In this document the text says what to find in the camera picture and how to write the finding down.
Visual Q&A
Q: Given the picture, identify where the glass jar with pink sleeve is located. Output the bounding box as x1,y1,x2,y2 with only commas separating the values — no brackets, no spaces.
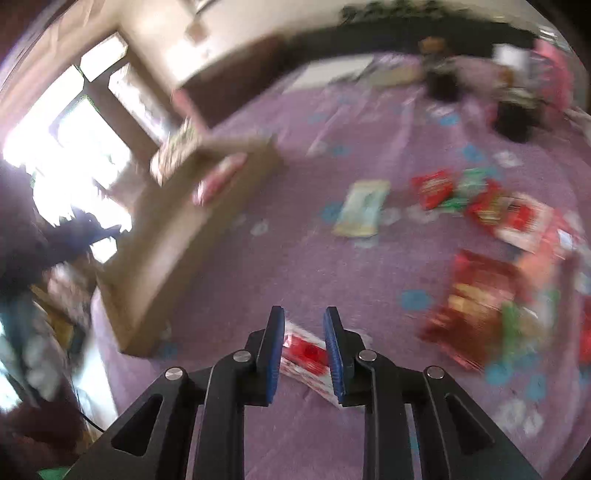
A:
531,39,573,114

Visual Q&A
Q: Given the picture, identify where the large red snack bag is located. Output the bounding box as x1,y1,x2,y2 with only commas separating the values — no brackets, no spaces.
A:
418,249,525,370

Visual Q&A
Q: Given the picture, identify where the brown cardboard box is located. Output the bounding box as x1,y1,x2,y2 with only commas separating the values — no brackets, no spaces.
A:
95,115,284,358

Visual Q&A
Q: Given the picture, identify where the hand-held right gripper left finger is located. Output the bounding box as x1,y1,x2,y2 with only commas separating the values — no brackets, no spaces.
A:
65,305,286,480

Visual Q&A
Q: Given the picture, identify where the pale green snack packet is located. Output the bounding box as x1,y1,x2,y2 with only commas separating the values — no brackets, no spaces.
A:
331,179,392,239

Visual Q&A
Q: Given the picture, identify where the small red snack packet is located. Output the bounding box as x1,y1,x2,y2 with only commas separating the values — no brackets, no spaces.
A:
466,181,513,227
411,168,455,212

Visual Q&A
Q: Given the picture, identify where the green and white snack packet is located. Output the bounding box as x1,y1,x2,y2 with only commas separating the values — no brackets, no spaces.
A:
499,288,561,365

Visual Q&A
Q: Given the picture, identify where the window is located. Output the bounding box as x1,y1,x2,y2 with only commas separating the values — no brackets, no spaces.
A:
0,32,178,259

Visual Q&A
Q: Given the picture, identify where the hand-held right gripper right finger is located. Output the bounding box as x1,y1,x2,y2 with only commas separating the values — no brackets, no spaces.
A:
323,306,543,480

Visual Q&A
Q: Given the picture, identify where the purple floral cloth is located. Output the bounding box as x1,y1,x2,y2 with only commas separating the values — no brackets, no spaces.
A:
90,52,591,480

